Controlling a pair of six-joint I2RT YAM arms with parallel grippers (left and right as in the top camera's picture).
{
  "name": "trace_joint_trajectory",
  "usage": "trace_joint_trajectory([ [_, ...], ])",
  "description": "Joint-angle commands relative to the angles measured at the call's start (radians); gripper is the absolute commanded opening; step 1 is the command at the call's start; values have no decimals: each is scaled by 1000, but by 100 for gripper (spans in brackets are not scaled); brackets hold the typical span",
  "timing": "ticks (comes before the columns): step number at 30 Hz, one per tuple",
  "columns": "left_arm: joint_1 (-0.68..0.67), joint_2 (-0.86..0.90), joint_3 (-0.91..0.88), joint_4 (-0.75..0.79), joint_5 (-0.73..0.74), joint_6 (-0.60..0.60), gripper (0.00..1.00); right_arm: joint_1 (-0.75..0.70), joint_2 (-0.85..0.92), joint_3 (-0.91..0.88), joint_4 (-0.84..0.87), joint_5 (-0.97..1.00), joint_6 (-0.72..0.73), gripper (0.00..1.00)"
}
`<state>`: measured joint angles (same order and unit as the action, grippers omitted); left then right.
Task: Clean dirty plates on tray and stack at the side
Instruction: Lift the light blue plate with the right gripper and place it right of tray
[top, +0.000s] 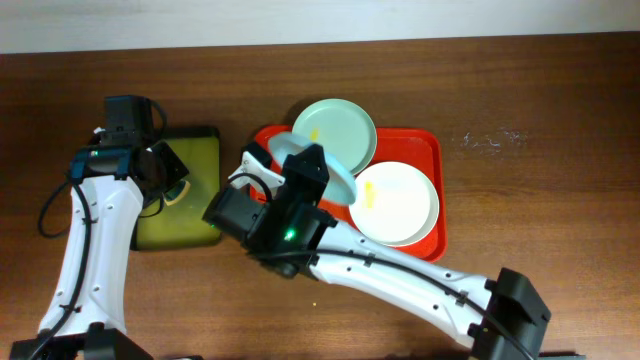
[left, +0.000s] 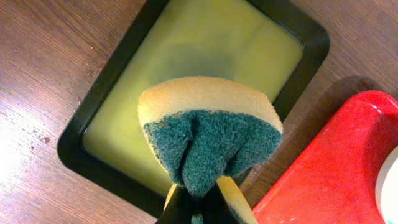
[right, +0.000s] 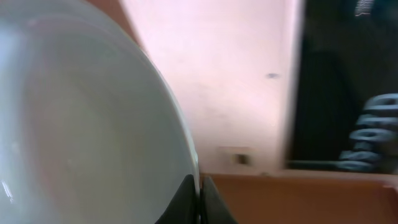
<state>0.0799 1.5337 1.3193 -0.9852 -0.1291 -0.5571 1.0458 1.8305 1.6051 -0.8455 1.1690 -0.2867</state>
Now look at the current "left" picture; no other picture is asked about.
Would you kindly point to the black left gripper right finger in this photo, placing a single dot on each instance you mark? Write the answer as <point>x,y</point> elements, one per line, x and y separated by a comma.
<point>215,210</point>

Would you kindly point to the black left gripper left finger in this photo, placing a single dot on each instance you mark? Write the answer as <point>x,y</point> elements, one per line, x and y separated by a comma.
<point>179,208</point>

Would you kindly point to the yellow green scrub sponge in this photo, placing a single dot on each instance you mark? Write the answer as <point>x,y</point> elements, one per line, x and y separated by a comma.
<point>205,131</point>

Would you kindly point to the light blue plate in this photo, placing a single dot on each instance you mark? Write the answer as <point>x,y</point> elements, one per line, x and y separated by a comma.
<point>386,189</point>

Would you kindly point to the red plastic tray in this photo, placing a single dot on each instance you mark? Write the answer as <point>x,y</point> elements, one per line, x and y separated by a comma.
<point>333,180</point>

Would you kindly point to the black tray with yellow liquid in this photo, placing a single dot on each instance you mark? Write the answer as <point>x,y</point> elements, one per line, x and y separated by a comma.
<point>271,46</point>

